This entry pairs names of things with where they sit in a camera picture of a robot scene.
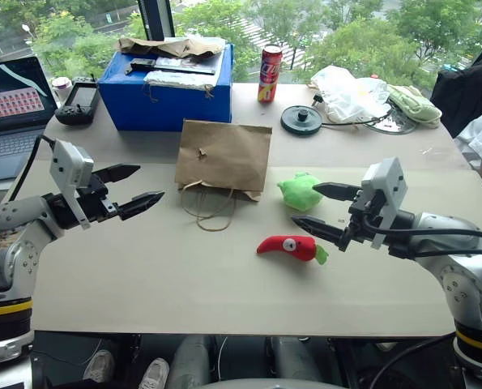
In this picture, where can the open laptop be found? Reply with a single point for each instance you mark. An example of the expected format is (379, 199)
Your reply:
(9, 105)

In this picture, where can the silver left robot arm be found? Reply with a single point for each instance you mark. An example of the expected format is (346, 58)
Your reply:
(9, 227)

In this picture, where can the black window frame pillar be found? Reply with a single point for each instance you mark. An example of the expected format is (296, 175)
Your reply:
(156, 18)

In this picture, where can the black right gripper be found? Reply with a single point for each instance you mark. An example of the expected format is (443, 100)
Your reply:
(366, 210)

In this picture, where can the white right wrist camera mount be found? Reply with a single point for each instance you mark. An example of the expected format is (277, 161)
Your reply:
(388, 182)

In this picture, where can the red drink can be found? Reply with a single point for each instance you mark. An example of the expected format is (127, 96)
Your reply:
(270, 77)

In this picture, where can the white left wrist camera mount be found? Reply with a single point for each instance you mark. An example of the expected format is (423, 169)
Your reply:
(68, 162)

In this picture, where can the blue box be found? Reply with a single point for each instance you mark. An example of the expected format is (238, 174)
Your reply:
(171, 105)

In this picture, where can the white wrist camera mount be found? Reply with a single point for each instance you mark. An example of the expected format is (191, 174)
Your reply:
(388, 182)
(68, 162)

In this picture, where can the grey sneaker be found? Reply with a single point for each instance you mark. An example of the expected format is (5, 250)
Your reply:
(99, 366)
(154, 374)

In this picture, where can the black round kettle base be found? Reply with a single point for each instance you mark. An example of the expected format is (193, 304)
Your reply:
(301, 120)

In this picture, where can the crumpled brown paper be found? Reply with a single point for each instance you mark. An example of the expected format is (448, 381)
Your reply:
(171, 46)

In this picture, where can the white cup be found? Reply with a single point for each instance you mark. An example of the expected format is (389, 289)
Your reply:
(61, 87)

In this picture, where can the round glass lid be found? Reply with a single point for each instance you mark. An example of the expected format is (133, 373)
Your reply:
(394, 125)

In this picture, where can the black handheld controller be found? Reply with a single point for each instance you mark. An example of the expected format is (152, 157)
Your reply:
(78, 103)

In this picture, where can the green plush toy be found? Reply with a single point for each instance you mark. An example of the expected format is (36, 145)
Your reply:
(301, 194)

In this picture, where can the black flat device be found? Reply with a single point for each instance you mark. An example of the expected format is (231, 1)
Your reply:
(171, 66)

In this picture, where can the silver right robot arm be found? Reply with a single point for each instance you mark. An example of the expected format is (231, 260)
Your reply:
(459, 251)

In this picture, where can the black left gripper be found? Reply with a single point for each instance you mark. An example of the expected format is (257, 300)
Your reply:
(96, 202)

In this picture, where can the brown paper bag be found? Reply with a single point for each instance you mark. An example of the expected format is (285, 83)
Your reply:
(224, 156)

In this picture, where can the white plastic bag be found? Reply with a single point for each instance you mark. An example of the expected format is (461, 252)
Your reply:
(346, 95)

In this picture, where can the red chili plush toy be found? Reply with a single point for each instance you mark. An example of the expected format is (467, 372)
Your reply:
(285, 247)

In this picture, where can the person in white shirt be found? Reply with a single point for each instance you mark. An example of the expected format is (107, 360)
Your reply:
(481, 138)

